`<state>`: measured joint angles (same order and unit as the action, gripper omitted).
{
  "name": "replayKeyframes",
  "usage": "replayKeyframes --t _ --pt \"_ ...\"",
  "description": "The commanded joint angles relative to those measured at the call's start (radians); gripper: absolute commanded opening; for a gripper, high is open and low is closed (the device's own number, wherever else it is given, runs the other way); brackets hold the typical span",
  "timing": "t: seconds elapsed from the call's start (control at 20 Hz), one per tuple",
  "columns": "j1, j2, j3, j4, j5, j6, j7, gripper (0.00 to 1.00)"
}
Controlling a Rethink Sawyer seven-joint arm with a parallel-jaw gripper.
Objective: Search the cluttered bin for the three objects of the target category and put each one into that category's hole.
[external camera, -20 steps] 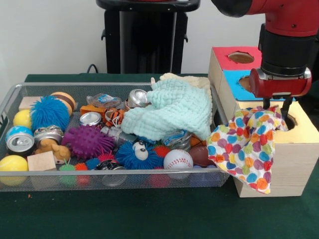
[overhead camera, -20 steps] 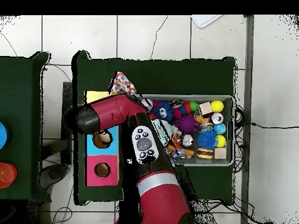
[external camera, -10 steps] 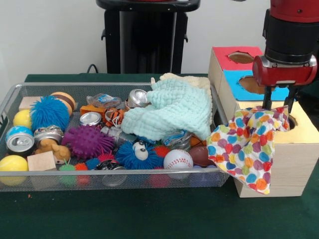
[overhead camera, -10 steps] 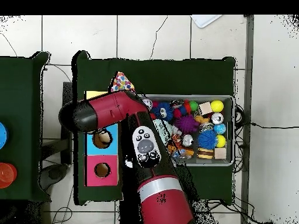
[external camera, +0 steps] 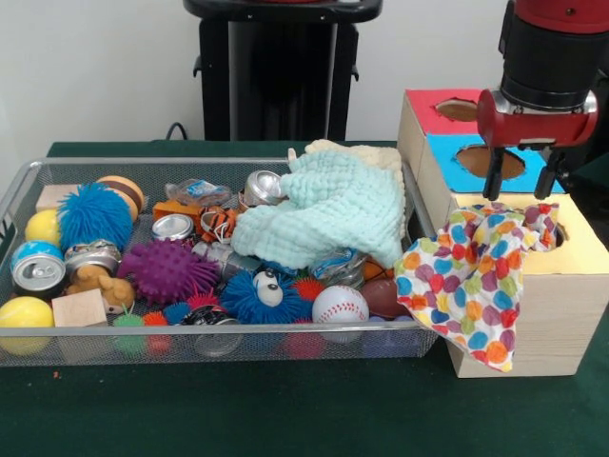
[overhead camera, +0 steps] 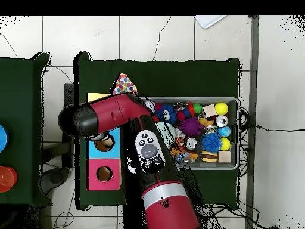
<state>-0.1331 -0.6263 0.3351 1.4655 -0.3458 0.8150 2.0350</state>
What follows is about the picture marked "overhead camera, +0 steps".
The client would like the colourful dotted cloth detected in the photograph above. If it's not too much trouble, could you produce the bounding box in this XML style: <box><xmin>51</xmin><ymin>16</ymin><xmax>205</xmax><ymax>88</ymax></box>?
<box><xmin>111</xmin><ymin>72</ymin><xmax>139</xmax><ymax>96</ymax></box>

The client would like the wooden box with three holes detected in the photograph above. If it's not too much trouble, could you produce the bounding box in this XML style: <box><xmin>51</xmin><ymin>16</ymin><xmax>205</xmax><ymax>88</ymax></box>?
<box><xmin>85</xmin><ymin>92</ymin><xmax>123</xmax><ymax>191</ymax></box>

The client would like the blue fuzzy toy with eyes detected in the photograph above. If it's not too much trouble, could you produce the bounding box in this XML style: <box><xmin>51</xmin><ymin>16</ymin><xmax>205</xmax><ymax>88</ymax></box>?
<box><xmin>155</xmin><ymin>103</ymin><xmax>178</xmax><ymax>125</ymax></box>

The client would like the purple spiky toy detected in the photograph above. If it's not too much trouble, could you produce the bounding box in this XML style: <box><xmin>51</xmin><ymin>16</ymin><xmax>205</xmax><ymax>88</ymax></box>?
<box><xmin>178</xmin><ymin>116</ymin><xmax>204</xmax><ymax>137</ymax></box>

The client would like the dark green tablecloth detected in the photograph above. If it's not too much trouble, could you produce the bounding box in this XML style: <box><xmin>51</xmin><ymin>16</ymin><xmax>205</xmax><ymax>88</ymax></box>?
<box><xmin>0</xmin><ymin>52</ymin><xmax>53</xmax><ymax>207</ymax></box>
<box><xmin>73</xmin><ymin>51</ymin><xmax>241</xmax><ymax>211</ymax></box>

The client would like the wooden block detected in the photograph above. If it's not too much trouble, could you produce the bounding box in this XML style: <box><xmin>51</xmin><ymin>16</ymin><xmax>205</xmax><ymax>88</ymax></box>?
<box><xmin>203</xmin><ymin>104</ymin><xmax>218</xmax><ymax>118</ymax></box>
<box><xmin>218</xmin><ymin>150</ymin><xmax>231</xmax><ymax>163</ymax></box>

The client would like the blue spiky pom ball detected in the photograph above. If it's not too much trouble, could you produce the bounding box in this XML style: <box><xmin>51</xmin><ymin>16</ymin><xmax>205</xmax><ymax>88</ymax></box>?
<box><xmin>202</xmin><ymin>132</ymin><xmax>223</xmax><ymax>154</ymax></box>

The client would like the toy burger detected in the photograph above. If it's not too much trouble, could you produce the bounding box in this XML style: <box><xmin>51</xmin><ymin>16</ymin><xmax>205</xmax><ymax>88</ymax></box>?
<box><xmin>201</xmin><ymin>151</ymin><xmax>219</xmax><ymax>163</ymax></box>

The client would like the silver drink can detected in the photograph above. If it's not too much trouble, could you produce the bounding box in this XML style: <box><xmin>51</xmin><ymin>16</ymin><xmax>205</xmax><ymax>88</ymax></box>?
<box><xmin>215</xmin><ymin>114</ymin><xmax>229</xmax><ymax>128</ymax></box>

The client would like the yellow ball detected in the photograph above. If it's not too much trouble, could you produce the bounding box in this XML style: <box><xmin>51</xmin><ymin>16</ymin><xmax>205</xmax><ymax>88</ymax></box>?
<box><xmin>220</xmin><ymin>137</ymin><xmax>231</xmax><ymax>151</ymax></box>
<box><xmin>214</xmin><ymin>101</ymin><xmax>229</xmax><ymax>116</ymax></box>

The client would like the blue globe ball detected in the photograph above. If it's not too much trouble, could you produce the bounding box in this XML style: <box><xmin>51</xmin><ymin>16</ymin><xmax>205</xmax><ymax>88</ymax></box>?
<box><xmin>217</xmin><ymin>125</ymin><xmax>231</xmax><ymax>138</ymax></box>

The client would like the white tray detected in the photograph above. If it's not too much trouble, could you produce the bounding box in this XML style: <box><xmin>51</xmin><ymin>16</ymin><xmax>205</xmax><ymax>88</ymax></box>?
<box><xmin>194</xmin><ymin>15</ymin><xmax>227</xmax><ymax>29</ymax></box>

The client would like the blue disc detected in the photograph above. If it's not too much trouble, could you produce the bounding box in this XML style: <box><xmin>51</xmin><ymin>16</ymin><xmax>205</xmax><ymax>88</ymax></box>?
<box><xmin>0</xmin><ymin>125</ymin><xmax>10</xmax><ymax>153</ymax></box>

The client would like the red disc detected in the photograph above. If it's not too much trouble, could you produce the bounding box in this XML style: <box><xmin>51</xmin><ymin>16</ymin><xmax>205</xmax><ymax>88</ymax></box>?
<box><xmin>0</xmin><ymin>166</ymin><xmax>18</xmax><ymax>193</ymax></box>

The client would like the wire mesh bin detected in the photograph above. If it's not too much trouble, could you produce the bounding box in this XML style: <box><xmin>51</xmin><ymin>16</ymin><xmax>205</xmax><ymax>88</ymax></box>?
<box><xmin>140</xmin><ymin>96</ymin><xmax>240</xmax><ymax>171</ymax></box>

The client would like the grey floor rail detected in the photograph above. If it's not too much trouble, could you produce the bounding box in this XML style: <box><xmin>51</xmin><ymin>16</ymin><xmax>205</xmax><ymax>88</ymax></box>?
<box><xmin>245</xmin><ymin>15</ymin><xmax>260</xmax><ymax>229</ymax></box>

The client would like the black cable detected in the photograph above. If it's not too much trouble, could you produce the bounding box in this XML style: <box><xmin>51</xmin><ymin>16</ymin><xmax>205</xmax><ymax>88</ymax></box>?
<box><xmin>256</xmin><ymin>125</ymin><xmax>305</xmax><ymax>132</ymax></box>

